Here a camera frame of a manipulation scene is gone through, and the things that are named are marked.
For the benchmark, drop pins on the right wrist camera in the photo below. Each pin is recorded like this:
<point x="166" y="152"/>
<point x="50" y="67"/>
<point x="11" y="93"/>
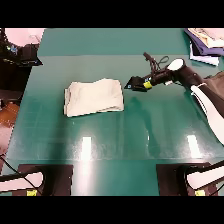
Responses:
<point x="152" y="65"/>

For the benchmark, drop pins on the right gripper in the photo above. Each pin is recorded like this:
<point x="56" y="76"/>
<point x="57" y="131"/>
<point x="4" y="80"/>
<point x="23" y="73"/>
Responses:
<point x="138" y="83"/>

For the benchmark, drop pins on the white garment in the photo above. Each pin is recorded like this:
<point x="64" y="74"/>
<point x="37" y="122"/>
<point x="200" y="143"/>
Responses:
<point x="206" y="60"/>

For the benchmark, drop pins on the white T-shirt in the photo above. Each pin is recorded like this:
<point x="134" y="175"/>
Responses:
<point x="94" y="96"/>

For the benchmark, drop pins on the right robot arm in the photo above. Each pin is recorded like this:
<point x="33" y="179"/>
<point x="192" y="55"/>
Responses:
<point x="206" y="100"/>

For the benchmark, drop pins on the cream garment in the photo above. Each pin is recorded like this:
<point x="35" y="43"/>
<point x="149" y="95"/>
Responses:
<point x="208" y="36"/>

